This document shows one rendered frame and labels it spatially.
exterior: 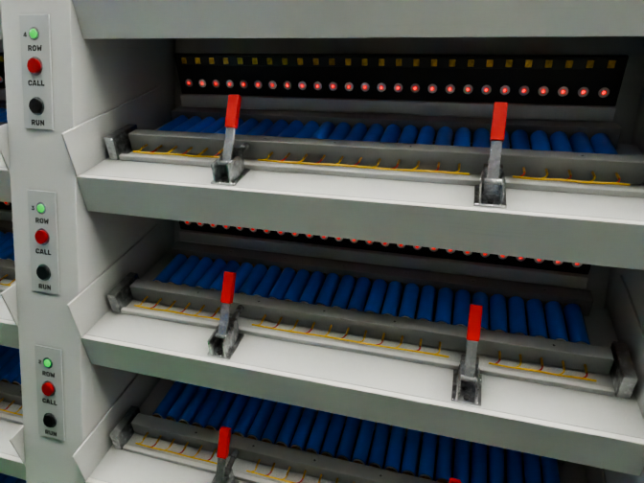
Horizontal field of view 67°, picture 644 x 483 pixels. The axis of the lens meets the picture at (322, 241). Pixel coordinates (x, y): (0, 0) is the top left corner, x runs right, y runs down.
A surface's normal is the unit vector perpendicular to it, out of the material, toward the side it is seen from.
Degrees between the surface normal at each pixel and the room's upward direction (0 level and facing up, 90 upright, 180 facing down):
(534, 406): 23
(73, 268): 90
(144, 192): 113
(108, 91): 90
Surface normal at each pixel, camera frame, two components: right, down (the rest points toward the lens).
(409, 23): -0.28, 0.52
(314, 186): -0.05, -0.85
